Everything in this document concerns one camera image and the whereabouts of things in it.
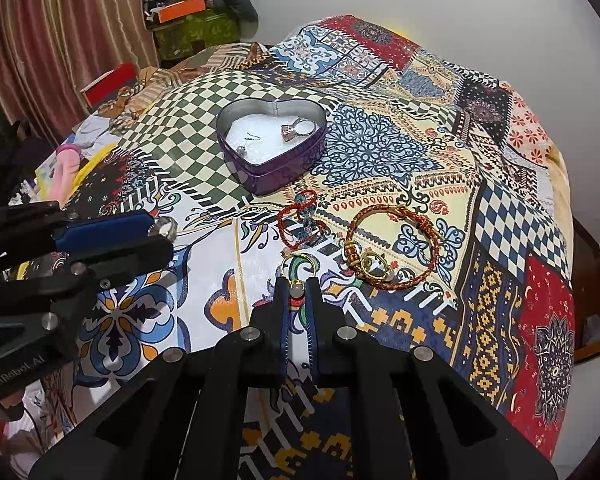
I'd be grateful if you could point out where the flat orange box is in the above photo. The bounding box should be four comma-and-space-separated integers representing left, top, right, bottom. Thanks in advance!
151, 0, 208, 24

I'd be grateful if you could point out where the dark cloth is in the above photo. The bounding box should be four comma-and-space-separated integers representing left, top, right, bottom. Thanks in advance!
0, 77, 56, 202

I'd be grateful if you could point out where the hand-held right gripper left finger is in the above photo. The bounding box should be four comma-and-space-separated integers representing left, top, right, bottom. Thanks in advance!
27, 276, 292, 480

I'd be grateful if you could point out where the small red beaded bracelet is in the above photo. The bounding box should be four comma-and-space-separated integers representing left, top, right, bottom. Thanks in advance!
277, 190, 332, 252

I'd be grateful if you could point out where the pink soft item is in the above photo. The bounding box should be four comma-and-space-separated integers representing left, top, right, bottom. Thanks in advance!
47, 142, 84, 201

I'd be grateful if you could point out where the red box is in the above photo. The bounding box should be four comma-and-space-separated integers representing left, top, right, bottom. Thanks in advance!
80, 62, 140, 109

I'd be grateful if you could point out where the silver ring with pink stone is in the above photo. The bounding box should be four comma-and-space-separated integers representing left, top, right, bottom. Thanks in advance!
280, 117, 316, 144

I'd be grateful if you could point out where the gold hoop ring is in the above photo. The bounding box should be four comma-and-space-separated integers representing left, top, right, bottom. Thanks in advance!
281, 254, 313, 297

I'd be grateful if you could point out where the striped brown curtain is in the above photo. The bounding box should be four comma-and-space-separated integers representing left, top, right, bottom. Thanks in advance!
0, 0, 163, 147

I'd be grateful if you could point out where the patchwork printed blanket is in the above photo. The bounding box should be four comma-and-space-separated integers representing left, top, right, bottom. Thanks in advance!
10, 14, 577, 480

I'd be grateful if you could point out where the purple heart-shaped tin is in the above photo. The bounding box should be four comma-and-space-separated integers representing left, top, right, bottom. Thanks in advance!
216, 98, 327, 197

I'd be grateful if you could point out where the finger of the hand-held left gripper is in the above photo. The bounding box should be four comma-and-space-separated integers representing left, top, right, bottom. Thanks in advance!
0, 236, 175, 356
0, 201, 157, 267

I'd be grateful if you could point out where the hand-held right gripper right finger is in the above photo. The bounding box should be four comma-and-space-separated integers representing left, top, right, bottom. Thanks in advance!
306, 276, 559, 480

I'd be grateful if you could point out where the white foam lining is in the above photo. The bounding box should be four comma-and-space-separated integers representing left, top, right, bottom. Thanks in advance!
225, 112, 318, 166

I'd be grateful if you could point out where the silver hook earring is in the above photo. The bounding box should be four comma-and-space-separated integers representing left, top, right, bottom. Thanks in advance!
235, 132, 261, 159

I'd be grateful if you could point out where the red gold braided bracelet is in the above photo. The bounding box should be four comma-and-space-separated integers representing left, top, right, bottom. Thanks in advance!
344, 206, 442, 290

